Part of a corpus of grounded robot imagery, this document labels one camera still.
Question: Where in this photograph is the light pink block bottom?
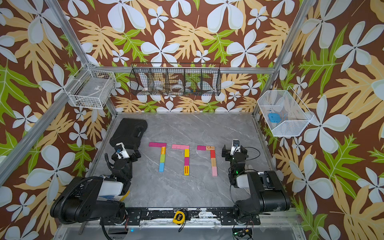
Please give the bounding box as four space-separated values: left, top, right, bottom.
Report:
212 167 218 177

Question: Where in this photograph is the green block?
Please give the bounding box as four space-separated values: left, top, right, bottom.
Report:
160 154 166 163

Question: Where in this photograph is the blue block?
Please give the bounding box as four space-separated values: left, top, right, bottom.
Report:
159 163 165 173

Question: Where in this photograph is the yellow red striped block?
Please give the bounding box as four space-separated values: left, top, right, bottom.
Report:
184 166 190 176

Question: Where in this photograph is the tan wooden block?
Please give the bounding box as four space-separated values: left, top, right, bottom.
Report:
211 158 217 167

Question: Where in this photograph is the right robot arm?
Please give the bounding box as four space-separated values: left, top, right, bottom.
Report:
222 141 291 219

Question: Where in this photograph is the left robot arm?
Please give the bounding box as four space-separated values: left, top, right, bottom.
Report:
50 149 141 225

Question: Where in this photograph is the white work glove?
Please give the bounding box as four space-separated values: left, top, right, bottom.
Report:
246 165 256 172

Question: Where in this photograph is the black plastic case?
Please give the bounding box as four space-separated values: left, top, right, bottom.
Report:
110 118 148 150

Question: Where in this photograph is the blue knit glove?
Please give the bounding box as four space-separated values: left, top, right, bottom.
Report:
98 191 130 202

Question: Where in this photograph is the blue object in basket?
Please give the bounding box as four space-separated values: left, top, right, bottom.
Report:
268 113 282 124

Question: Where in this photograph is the yellow tape measure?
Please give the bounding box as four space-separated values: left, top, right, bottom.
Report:
172 211 187 226

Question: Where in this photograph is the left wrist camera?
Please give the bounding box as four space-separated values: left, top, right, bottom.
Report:
115 143 130 159

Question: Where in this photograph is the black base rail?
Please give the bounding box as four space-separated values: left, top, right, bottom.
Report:
103 207 261 227

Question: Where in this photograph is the white wire basket right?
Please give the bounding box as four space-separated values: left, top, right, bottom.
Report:
257 87 314 138

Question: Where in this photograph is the white wire basket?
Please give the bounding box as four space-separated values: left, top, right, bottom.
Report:
65 64 116 110
257 87 314 138

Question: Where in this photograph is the black wire basket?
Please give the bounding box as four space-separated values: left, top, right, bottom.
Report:
128 62 222 96

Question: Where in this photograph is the white wire basket left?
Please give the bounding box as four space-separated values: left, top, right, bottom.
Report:
65 64 116 110

